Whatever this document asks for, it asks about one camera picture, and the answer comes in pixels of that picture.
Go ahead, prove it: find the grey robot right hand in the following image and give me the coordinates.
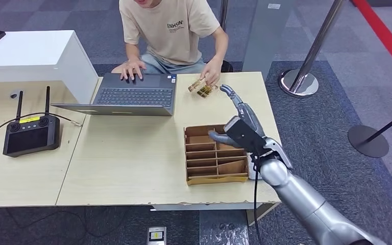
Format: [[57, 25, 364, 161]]
[[209, 84, 267, 149]]

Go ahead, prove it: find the person's left hand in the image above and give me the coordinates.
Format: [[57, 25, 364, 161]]
[[200, 58, 224, 87]]

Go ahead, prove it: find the person's right hand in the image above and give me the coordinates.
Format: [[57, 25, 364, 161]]
[[119, 60, 147, 82]]

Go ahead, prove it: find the gold patterned card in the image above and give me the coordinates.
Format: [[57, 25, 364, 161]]
[[198, 85, 218, 99], [187, 78, 207, 93]]

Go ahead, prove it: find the brown wooden compartment tray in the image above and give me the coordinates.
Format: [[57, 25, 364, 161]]
[[184, 124, 249, 186]]

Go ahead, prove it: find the person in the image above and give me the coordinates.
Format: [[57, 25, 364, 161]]
[[110, 0, 230, 87]]

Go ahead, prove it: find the grey open laptop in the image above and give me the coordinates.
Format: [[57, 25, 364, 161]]
[[51, 72, 178, 117]]

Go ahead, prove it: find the white desk underframe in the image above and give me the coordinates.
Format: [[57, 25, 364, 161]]
[[150, 202, 281, 227]]

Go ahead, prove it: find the white counter box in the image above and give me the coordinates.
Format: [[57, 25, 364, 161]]
[[0, 30, 99, 104]]

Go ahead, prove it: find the plastic film covered base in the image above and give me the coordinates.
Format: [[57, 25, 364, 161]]
[[199, 209, 250, 245]]

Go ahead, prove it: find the black remote controller with antennas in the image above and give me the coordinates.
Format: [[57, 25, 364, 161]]
[[2, 86, 61, 158]]

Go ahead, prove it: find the steel floor socket plate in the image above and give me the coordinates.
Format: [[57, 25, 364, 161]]
[[146, 226, 167, 245]]

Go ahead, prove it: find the red barrier belt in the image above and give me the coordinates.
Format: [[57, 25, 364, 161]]
[[351, 0, 392, 83]]

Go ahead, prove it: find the black white wrist camera box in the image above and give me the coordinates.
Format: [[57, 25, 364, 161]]
[[223, 116, 268, 157]]

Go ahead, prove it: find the chrome stanchion post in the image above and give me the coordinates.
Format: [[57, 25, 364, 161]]
[[279, 0, 346, 98]]

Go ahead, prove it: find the black controller cable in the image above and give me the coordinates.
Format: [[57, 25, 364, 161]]
[[0, 111, 83, 148]]

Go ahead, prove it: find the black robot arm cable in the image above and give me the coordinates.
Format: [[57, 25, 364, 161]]
[[252, 154, 263, 245]]

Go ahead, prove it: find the black stanchion post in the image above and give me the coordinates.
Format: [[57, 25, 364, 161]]
[[347, 106, 392, 159]]

